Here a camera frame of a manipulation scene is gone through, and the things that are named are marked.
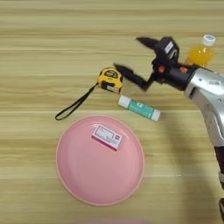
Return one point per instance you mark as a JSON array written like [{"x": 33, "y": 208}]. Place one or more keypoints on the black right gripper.
[{"x": 175, "y": 75}]

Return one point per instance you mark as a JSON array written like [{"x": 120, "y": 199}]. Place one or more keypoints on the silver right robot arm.
[{"x": 210, "y": 99}]

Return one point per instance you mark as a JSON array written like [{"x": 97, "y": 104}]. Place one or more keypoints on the white green glue stick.
[{"x": 140, "y": 108}]

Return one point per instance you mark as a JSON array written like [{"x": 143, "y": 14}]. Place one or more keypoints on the pink round plate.
[{"x": 99, "y": 172}]

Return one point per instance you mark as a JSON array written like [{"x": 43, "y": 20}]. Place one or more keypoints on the small pink white box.
[{"x": 107, "y": 137}]

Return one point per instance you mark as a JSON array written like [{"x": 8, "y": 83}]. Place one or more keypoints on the orange juice bottle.
[{"x": 201, "y": 54}]

